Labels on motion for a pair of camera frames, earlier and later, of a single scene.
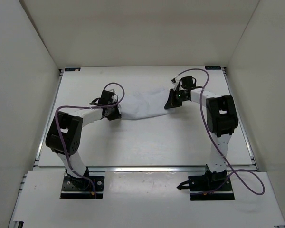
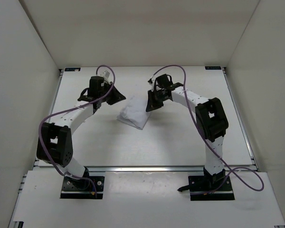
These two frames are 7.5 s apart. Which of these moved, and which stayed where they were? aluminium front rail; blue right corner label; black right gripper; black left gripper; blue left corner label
Moved: black right gripper; black left gripper
Stayed: aluminium front rail; blue right corner label; blue left corner label
